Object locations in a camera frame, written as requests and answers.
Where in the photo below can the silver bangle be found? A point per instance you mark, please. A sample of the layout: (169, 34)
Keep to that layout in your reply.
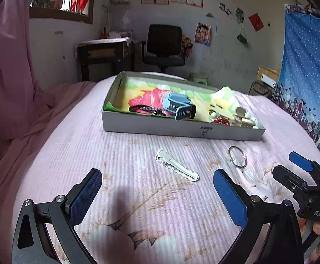
(237, 157)

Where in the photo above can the black office chair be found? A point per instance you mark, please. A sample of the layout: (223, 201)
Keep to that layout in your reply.
(163, 47)

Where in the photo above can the white shallow cardboard box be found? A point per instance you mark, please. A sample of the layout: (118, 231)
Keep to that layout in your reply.
(152, 125)

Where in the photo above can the cartoon wall poster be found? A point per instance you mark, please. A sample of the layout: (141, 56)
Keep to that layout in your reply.
(203, 34)

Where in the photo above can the silver hair clip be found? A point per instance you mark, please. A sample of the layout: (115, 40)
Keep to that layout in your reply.
(171, 163)

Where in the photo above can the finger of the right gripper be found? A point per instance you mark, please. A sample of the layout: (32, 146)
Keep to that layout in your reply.
(312, 167)
(294, 183)

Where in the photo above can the blue smart watch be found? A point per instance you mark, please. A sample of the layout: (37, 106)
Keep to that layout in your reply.
(179, 105)

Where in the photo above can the beige hair claw clip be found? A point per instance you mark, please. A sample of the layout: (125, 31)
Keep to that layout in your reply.
(240, 120)

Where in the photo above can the green wall tag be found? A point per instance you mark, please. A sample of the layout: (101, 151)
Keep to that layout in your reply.
(242, 39)

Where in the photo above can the blue fabric wardrobe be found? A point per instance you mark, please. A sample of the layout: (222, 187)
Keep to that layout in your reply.
(298, 88)

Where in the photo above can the pink curtain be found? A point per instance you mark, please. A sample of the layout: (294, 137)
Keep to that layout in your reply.
(22, 101)

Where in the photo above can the dark wooden desk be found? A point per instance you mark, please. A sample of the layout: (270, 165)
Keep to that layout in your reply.
(119, 53)

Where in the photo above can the right hand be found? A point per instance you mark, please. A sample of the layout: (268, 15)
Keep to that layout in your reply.
(318, 236)

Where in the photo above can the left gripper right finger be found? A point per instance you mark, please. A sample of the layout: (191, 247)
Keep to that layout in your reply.
(283, 241)

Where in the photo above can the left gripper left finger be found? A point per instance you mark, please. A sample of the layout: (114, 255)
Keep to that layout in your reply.
(32, 242)

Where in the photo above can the colourful paper box liner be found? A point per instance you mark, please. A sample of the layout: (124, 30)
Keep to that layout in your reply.
(146, 96)

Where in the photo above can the red paper on wall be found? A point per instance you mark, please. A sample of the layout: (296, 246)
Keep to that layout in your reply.
(256, 22)

